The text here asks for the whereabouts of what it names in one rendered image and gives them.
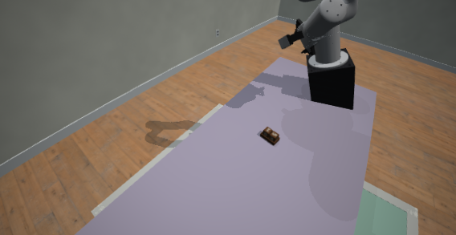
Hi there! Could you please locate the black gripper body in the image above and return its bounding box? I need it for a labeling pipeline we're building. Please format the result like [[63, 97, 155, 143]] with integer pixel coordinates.
[[297, 23, 321, 49]]

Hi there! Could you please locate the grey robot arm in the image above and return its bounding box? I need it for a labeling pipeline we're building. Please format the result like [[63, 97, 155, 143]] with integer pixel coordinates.
[[279, 0, 358, 69]]

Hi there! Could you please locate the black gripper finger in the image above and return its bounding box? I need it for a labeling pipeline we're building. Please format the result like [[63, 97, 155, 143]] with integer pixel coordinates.
[[295, 19, 303, 33], [301, 46, 316, 55]]

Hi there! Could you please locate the brown number cube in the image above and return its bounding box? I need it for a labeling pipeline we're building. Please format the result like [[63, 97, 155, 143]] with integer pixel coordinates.
[[263, 127, 273, 138], [269, 131, 279, 142]]

